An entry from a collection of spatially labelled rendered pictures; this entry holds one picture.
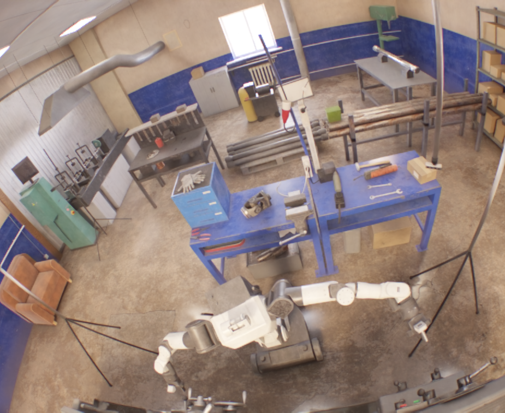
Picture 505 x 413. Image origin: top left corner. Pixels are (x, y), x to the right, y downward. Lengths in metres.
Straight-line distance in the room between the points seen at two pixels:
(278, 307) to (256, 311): 0.10
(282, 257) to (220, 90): 4.87
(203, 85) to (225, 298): 5.88
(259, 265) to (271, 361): 0.97
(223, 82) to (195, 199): 4.74
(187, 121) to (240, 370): 3.43
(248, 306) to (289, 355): 1.15
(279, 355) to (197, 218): 1.34
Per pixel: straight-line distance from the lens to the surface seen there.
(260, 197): 2.22
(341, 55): 7.25
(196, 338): 1.34
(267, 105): 5.59
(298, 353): 2.33
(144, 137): 4.65
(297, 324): 2.44
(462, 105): 4.08
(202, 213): 2.33
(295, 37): 6.68
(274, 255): 2.69
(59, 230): 5.23
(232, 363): 2.68
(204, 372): 2.77
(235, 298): 1.28
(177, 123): 4.38
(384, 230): 2.78
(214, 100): 6.84
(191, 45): 6.99
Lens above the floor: 2.42
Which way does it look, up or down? 41 degrees down
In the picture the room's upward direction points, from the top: 24 degrees counter-clockwise
